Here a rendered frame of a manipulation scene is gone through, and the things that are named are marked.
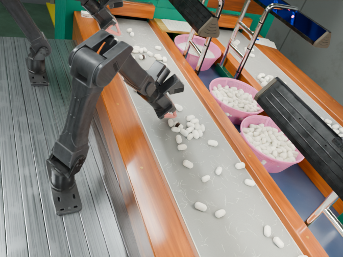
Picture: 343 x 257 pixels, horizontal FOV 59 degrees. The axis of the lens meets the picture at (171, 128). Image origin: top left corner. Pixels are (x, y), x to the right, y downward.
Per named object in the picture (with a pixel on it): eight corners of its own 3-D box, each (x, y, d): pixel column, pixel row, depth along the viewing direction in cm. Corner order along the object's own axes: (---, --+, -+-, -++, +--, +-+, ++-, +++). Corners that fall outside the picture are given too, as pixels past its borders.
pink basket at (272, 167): (253, 183, 109) (266, 166, 103) (220, 133, 127) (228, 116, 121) (307, 175, 121) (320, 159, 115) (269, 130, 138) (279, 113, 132)
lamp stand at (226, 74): (231, 90, 157) (271, 4, 130) (214, 69, 171) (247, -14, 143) (260, 90, 166) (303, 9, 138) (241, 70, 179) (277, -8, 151)
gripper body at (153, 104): (166, 92, 111) (154, 80, 106) (175, 109, 104) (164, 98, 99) (152, 103, 112) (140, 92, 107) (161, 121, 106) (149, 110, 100)
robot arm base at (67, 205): (70, 140, 92) (45, 143, 89) (84, 193, 79) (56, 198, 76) (68, 158, 97) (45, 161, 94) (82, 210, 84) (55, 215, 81)
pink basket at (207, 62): (205, 79, 158) (212, 63, 152) (162, 58, 163) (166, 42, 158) (221, 63, 178) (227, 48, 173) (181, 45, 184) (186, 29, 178)
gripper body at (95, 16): (110, 11, 128) (98, -2, 123) (116, 22, 122) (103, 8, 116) (99, 21, 130) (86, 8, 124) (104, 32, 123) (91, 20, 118)
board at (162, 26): (161, 31, 168) (162, 29, 167) (153, 20, 178) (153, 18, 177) (212, 36, 182) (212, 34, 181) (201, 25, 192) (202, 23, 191)
